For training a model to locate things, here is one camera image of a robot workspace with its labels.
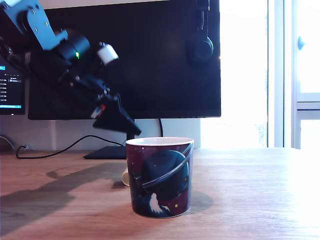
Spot cream coffee capsule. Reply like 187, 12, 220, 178
121, 166, 131, 187

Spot planet print coffee mug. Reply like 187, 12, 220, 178
125, 136, 195, 219

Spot large black monitor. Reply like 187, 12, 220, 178
27, 0, 222, 160

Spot lit computer screen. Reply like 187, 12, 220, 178
0, 44, 27, 116

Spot brown round object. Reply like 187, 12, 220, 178
0, 136, 16, 152

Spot black headphones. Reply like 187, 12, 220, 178
185, 0, 215, 66

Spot black cable on table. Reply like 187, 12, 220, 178
16, 134, 127, 160

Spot pale grey camera box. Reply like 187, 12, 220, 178
96, 41, 120, 67

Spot white window frame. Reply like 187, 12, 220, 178
267, 0, 320, 151

